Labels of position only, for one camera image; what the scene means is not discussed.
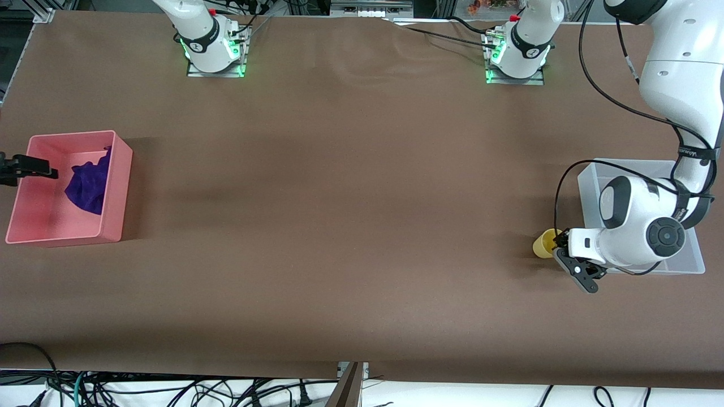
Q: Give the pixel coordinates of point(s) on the purple cloth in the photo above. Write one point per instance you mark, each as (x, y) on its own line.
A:
(87, 183)

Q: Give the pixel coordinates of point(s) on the white power strip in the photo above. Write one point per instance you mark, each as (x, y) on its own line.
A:
(370, 8)

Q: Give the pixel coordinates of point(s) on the pink plastic bin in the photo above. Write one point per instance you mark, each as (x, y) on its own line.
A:
(116, 186)

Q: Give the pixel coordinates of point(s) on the dark table support post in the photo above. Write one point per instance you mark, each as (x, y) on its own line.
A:
(346, 390)

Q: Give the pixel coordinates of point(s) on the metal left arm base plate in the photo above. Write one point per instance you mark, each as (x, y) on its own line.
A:
(534, 80)

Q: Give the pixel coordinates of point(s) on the translucent plastic bin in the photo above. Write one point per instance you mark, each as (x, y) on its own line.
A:
(588, 192)

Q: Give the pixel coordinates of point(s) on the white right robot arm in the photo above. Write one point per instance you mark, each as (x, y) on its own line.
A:
(201, 37)

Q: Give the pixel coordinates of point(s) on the yellow plastic cup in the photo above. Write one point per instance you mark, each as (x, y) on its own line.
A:
(543, 244)

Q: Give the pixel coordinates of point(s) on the aluminium frame profile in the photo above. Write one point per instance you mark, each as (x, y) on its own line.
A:
(45, 11)

